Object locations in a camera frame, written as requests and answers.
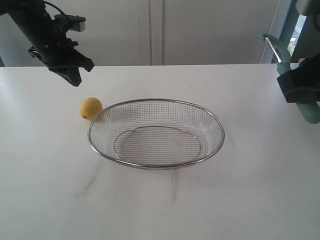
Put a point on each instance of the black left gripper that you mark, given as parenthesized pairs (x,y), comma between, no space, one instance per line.
(53,48)

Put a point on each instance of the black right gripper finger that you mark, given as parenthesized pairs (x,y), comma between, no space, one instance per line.
(302,84)

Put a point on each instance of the teal handled peeler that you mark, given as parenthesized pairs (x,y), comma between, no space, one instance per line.
(311,110)

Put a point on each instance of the yellow lemon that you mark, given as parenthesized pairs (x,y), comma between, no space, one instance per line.
(90,108)

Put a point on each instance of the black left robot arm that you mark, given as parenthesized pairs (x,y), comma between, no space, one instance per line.
(21,10)

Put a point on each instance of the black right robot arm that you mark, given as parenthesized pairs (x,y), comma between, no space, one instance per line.
(308,42)

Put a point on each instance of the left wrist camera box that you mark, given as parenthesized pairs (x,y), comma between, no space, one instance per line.
(70,22)

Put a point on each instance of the oval metal wire basket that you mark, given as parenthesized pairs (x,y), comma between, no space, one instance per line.
(156,133)

